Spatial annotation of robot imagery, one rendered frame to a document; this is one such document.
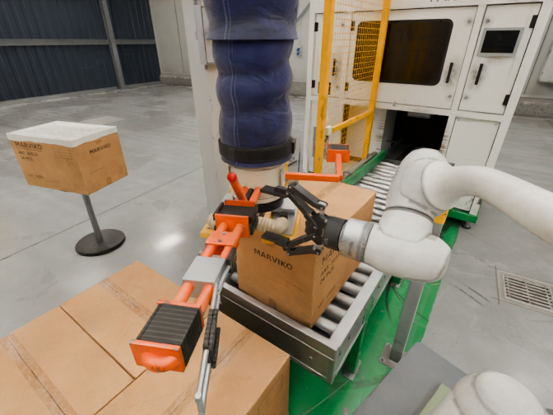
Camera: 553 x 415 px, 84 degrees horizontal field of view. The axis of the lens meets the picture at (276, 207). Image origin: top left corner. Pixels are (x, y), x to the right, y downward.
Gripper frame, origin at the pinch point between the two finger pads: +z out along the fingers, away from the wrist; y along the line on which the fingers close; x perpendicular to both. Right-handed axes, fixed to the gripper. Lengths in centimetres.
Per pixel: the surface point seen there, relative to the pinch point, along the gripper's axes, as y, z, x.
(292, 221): 10.8, 0.2, 15.4
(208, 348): -1.7, -13.6, -38.4
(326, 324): 66, -10, 30
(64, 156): 31, 189, 45
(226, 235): -1.2, 1.6, -14.6
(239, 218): -2.1, 2.6, -8.5
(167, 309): -2.3, -3.9, -36.5
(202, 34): -41, 99, 94
